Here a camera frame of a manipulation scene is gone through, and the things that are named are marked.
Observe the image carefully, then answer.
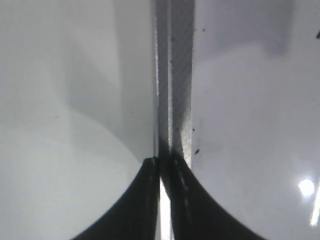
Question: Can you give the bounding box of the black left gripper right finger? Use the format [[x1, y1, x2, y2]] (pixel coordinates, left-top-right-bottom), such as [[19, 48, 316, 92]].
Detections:
[[160, 151, 262, 240]]

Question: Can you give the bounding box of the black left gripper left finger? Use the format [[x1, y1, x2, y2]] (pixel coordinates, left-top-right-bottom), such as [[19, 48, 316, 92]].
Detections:
[[74, 157, 160, 240]]

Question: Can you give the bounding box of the white board with grey frame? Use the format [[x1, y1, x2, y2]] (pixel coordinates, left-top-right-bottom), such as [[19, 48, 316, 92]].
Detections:
[[153, 0, 320, 240]]

